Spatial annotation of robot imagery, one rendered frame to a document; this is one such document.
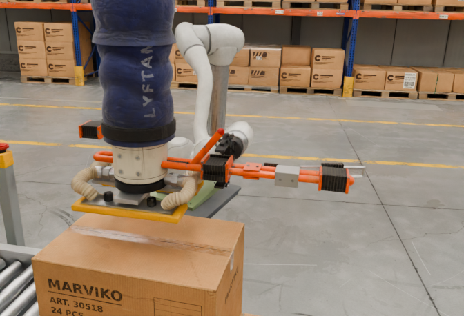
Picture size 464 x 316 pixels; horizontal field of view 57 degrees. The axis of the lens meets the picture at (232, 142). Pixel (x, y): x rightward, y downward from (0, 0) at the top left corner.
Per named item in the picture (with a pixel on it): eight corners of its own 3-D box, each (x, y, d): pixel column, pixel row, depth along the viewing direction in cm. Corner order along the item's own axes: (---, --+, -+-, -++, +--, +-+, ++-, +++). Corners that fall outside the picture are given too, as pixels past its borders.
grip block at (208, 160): (199, 181, 128) (199, 162, 126) (208, 169, 137) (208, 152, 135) (226, 183, 126) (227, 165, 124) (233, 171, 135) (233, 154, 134)
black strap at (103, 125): (87, 139, 124) (85, 125, 122) (122, 119, 145) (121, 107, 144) (161, 145, 120) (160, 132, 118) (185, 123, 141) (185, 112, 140)
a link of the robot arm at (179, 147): (158, 175, 223) (157, 136, 214) (190, 168, 231) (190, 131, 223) (169, 188, 210) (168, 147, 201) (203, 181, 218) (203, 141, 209)
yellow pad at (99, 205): (70, 211, 129) (69, 196, 127) (88, 196, 138) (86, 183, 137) (178, 224, 123) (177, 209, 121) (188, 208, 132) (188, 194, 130)
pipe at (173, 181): (73, 197, 130) (71, 180, 128) (111, 168, 153) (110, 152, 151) (179, 210, 123) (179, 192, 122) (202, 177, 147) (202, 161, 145)
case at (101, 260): (45, 359, 145) (30, 258, 132) (104, 287, 182) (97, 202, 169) (215, 398, 132) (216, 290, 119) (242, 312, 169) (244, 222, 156)
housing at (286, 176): (273, 186, 125) (274, 172, 124) (276, 177, 132) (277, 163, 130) (297, 188, 124) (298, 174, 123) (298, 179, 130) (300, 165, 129)
